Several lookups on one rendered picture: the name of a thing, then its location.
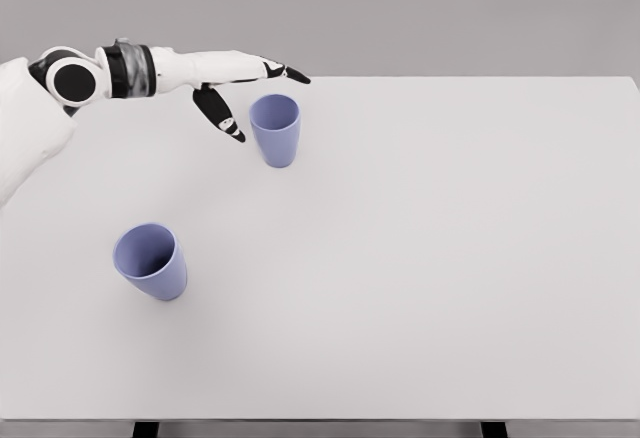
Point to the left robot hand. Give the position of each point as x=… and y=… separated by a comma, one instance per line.
x=225, y=65

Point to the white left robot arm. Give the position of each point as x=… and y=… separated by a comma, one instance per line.
x=75, y=78

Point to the blue plastic cup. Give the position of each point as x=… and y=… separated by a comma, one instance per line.
x=275, y=130
x=152, y=263

